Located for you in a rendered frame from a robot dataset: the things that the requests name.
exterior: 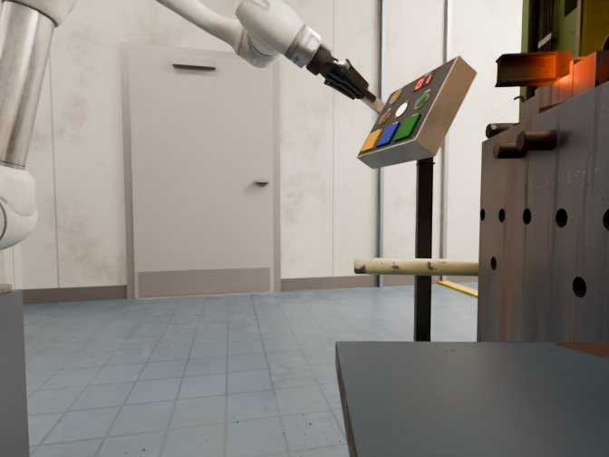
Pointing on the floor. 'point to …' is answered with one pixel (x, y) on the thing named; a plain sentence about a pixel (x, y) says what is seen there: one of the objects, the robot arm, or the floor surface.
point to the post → (422, 248)
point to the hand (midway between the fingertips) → (372, 102)
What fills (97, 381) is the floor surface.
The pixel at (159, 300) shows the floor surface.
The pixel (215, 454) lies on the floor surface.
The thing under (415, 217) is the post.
